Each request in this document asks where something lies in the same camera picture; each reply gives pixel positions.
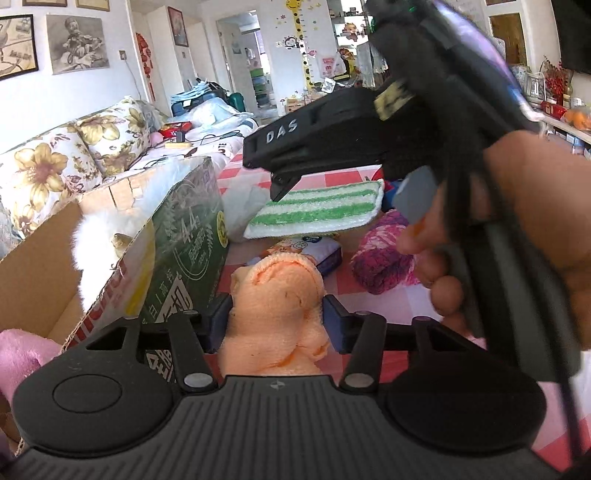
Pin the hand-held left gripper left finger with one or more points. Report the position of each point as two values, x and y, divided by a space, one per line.
219 323

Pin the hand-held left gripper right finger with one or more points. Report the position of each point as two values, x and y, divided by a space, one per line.
337 323

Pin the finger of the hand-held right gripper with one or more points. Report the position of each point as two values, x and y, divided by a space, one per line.
279 184

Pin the white fluffy ball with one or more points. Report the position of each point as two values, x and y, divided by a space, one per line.
240 212

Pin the green striped cloth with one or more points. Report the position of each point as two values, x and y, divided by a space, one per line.
323 207

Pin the orange knitted cloth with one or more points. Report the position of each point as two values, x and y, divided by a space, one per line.
272 314

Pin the cartoon tissue pack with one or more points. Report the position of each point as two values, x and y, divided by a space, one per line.
318 251

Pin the magenta yarn ball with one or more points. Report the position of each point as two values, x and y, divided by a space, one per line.
383 254

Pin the green printed cardboard box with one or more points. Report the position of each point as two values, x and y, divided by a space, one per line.
184 240

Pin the white fluffy toy with bell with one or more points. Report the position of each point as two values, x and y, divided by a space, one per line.
92 249

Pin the pink fluffy cloth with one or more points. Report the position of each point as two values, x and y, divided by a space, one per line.
23 360

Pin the person's right hand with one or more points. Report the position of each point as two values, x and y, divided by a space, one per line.
545 207

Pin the red checkered tablecloth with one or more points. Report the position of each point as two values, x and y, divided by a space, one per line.
392 309

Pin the sofa with cartoon sheet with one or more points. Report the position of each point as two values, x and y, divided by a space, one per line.
212 147

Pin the bedding in plastic bag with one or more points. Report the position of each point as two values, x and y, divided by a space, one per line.
226 117

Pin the green suitcase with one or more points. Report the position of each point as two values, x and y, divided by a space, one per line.
238 101

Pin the yellow power strip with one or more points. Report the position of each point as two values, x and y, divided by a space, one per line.
178 145

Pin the red box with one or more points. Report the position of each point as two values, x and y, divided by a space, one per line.
178 129

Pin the dark blue suitcase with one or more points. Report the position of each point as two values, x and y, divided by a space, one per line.
194 101

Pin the floral sofa cushion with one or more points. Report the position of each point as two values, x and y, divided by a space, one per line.
115 134
46 170

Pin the small framed portrait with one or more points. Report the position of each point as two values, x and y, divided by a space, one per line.
178 26

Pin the red berry branches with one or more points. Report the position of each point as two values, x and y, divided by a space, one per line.
556 76

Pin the pile of oranges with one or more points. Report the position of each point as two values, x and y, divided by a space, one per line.
577 119

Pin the black television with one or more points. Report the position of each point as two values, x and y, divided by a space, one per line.
575 32

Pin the pencil sketch portrait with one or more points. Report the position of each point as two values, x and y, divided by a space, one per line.
76 44

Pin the black framed cartoon picture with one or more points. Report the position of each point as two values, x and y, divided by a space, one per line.
16 46

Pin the giraffe wall sticker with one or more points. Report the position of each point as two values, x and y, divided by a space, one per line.
307 55

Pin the red knot wall decoration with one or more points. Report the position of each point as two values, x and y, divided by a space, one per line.
145 64

